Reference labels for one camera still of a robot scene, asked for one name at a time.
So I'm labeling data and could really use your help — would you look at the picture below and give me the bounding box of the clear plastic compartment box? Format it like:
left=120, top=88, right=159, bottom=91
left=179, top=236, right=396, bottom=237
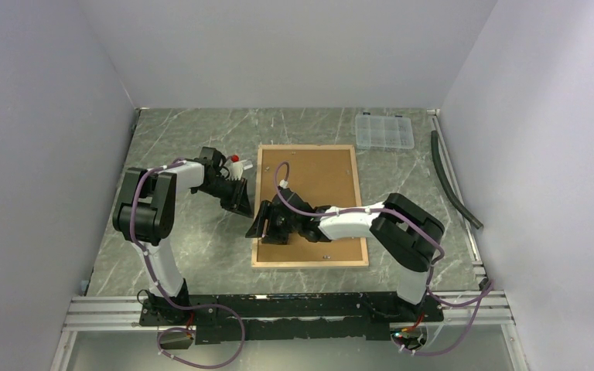
left=354, top=112, right=415, bottom=151

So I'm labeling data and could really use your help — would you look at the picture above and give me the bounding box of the black rubber hose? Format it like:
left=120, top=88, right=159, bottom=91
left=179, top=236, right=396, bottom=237
left=430, top=129, right=484, bottom=230

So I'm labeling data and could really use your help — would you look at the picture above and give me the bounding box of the white wooden picture frame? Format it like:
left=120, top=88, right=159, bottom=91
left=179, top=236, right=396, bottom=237
left=251, top=144, right=370, bottom=270

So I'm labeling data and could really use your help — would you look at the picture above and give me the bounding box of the aluminium extrusion rail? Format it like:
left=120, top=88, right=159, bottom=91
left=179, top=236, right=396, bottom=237
left=63, top=291, right=515, bottom=332

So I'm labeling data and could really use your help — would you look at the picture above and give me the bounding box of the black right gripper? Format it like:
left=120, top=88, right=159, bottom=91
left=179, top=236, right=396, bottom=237
left=245, top=200, right=301, bottom=245

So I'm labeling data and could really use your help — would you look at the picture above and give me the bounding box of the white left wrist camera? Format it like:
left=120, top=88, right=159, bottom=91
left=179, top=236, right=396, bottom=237
left=224, top=155, right=254, bottom=180

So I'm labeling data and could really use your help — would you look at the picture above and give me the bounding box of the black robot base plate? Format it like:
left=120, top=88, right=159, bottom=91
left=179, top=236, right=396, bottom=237
left=138, top=291, right=444, bottom=345

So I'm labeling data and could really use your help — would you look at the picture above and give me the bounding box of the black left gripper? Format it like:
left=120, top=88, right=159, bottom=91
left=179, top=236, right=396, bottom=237
left=196, top=176, right=254, bottom=218

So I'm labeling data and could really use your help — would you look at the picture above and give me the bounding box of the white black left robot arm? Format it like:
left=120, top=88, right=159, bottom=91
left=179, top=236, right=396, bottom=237
left=112, top=147, right=253, bottom=325

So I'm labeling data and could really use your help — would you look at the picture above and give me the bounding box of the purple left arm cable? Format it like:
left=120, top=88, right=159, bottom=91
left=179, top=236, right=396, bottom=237
left=128, top=158, right=248, bottom=369

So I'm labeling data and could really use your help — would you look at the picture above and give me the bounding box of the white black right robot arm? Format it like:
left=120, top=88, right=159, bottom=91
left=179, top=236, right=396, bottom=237
left=245, top=188, right=445, bottom=321

